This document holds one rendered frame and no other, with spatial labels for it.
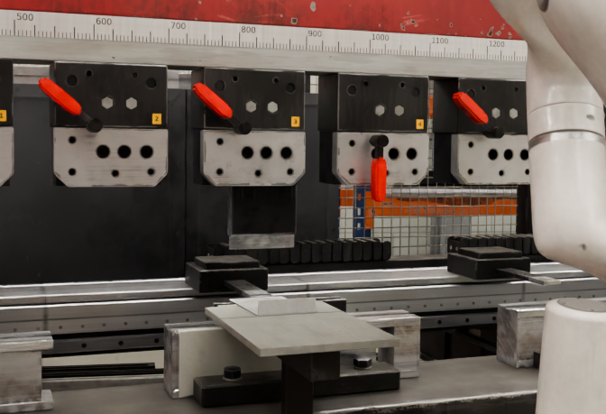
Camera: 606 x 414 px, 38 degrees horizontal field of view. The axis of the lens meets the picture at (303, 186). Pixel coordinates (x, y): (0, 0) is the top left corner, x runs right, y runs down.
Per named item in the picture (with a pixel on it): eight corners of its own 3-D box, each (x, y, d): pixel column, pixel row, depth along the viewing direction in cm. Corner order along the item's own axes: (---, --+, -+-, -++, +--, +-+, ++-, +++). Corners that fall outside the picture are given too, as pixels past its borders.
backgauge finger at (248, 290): (223, 310, 132) (223, 277, 132) (184, 283, 157) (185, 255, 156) (298, 306, 136) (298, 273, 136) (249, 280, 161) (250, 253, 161)
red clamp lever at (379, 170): (377, 202, 128) (378, 134, 127) (365, 200, 131) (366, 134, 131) (388, 202, 128) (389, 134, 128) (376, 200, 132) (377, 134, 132)
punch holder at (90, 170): (54, 187, 116) (53, 59, 115) (49, 183, 124) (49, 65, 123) (168, 186, 121) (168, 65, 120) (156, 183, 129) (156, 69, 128)
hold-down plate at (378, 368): (201, 408, 120) (202, 386, 120) (192, 397, 125) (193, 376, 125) (400, 390, 131) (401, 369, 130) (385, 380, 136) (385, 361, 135)
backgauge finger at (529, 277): (522, 293, 150) (523, 264, 150) (446, 271, 175) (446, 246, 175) (581, 290, 155) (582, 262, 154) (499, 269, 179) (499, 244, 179)
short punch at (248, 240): (231, 250, 128) (231, 184, 128) (227, 248, 130) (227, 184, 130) (296, 248, 132) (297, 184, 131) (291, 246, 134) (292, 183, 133)
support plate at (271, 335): (259, 357, 102) (260, 348, 102) (205, 314, 127) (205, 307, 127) (400, 346, 108) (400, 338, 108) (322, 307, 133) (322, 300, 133)
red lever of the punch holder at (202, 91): (201, 78, 118) (254, 127, 121) (194, 80, 122) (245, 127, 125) (192, 89, 117) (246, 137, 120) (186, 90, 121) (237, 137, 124)
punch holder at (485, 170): (456, 184, 137) (459, 77, 136) (430, 181, 144) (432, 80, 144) (539, 184, 142) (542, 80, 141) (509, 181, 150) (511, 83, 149)
